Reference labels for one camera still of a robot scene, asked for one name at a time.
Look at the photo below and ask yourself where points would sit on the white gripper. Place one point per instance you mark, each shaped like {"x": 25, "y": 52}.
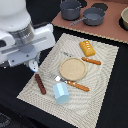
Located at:
{"x": 25, "y": 45}

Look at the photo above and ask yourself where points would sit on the brown toy sausage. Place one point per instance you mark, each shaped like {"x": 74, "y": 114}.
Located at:
{"x": 40, "y": 84}

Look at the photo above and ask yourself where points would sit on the yellow toy bread loaf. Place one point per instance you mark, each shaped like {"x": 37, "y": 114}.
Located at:
{"x": 87, "y": 48}

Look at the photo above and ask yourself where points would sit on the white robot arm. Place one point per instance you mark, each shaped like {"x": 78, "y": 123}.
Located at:
{"x": 14, "y": 17}

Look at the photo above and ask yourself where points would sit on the beige round plate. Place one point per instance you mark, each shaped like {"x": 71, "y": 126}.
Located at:
{"x": 73, "y": 69}

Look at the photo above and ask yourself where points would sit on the dark grey pot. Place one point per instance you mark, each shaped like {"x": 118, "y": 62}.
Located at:
{"x": 70, "y": 9}

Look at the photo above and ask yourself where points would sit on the light blue cup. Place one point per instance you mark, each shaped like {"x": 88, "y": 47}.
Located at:
{"x": 61, "y": 93}

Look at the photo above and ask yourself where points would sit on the beige woven placemat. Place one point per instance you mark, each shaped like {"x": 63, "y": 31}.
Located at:
{"x": 83, "y": 108}

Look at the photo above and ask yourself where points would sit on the dark grey saucepan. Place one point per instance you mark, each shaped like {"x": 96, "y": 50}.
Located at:
{"x": 92, "y": 17}

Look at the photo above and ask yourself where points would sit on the beige bowl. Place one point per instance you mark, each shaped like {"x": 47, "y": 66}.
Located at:
{"x": 124, "y": 15}

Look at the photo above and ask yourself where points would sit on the wooden handled fork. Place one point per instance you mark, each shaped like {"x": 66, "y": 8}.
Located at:
{"x": 74, "y": 84}

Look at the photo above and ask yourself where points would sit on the wooden handled knife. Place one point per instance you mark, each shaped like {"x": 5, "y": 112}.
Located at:
{"x": 83, "y": 58}

